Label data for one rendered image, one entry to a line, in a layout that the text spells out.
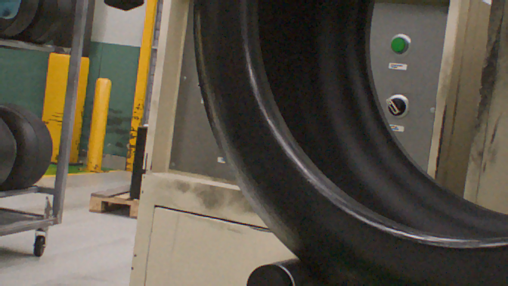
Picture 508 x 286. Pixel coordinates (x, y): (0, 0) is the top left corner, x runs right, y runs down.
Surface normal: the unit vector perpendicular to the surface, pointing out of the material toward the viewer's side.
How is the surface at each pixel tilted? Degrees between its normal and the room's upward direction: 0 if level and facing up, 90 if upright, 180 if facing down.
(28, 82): 90
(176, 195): 90
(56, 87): 90
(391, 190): 82
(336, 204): 100
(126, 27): 90
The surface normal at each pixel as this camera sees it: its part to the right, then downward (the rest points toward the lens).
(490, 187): -0.47, -0.01
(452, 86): 0.87, 0.14
